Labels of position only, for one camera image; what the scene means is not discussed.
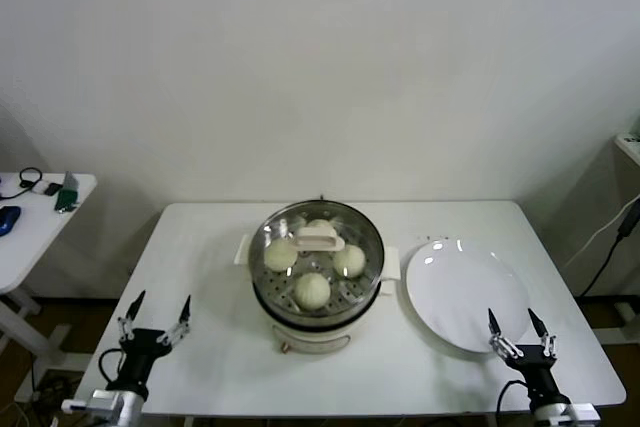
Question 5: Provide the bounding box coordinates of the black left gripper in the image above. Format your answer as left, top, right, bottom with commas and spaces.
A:
117, 289, 193, 388

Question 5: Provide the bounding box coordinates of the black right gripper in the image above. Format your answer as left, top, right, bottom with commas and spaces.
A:
487, 308, 572, 406

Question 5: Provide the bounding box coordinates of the round glass pot lid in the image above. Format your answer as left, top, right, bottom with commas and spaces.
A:
248, 200, 386, 317

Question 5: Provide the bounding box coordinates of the stainless steel steamer basket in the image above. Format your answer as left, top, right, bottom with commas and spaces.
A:
233, 199, 401, 321

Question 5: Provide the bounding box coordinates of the white round plate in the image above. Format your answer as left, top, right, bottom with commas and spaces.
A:
404, 238, 531, 353

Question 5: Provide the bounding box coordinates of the white table foot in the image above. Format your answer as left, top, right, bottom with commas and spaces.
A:
27, 322, 94, 388
597, 296, 640, 346

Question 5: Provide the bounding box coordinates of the white side table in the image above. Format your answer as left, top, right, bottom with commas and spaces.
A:
0, 173, 97, 343

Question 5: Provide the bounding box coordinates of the cream electric cooker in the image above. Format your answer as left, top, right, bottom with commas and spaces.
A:
252, 276, 396, 355

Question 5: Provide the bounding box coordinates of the green and grey tool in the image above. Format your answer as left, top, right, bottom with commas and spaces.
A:
53, 171, 81, 213

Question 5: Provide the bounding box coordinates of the blue object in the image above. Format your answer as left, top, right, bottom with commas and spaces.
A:
0, 206, 22, 237

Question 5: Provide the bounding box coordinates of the white shelf board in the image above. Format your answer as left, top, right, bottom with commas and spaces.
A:
613, 130, 640, 166

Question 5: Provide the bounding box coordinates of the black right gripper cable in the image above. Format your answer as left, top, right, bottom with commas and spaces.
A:
496, 379, 531, 427

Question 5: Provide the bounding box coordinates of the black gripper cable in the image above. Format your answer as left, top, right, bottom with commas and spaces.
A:
98, 346, 126, 388
496, 379, 531, 427

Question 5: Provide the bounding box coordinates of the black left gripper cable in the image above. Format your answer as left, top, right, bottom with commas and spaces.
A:
98, 346, 126, 388

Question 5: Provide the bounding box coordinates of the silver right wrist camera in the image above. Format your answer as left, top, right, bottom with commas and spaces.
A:
567, 402, 601, 427

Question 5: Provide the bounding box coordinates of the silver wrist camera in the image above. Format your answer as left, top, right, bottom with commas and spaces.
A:
60, 389, 119, 416
567, 402, 601, 427

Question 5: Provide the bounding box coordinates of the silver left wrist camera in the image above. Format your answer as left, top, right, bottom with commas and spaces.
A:
60, 389, 119, 416

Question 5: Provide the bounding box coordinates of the floor cable bundle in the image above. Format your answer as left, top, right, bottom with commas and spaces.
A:
14, 371, 84, 418

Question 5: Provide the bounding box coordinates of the white wall cable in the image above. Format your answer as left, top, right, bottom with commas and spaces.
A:
562, 194, 640, 268

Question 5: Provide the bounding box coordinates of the black looped cable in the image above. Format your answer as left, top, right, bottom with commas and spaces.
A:
0, 167, 45, 200

